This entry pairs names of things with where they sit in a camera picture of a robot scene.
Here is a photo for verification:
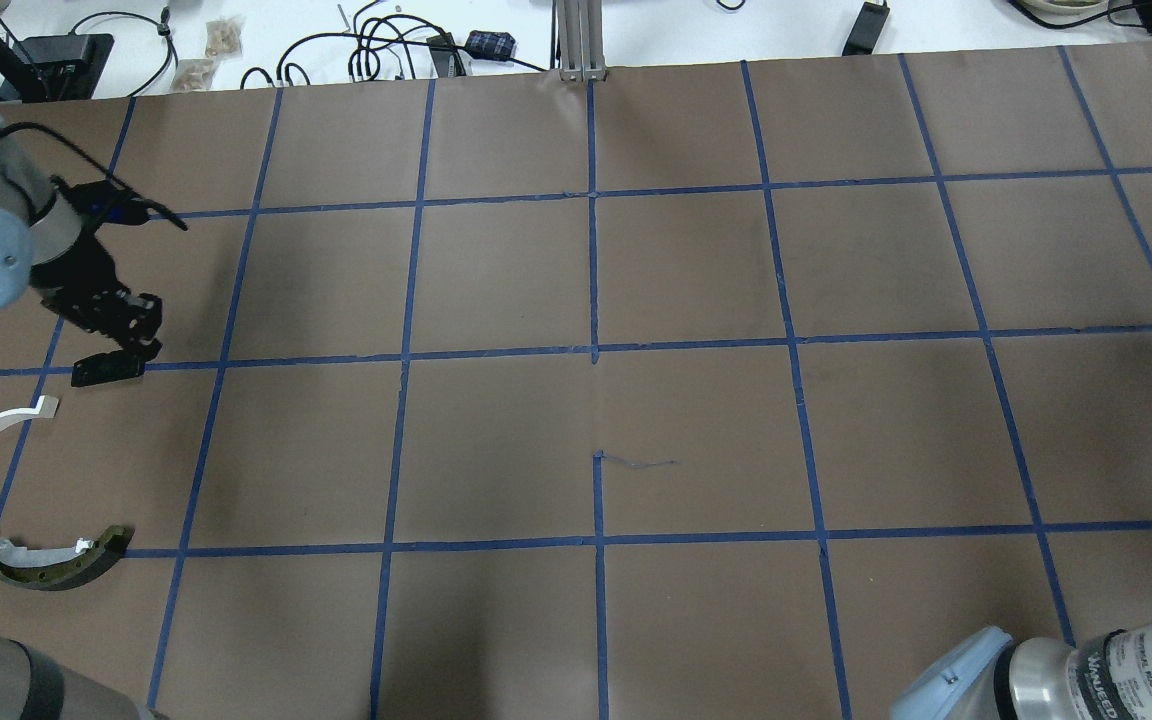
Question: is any aluminium frame post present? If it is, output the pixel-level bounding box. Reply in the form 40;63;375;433
552;0;607;82

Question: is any black power adapter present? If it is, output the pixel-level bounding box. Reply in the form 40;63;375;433
841;1;890;56

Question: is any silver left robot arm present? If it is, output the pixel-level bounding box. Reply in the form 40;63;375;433
0;118;187;387

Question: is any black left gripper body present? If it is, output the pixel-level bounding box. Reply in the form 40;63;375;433
31;179;162;356

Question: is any olive brake shoe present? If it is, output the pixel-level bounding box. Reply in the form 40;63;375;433
0;525;134;592

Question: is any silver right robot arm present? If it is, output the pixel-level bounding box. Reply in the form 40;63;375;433
890;623;1152;719

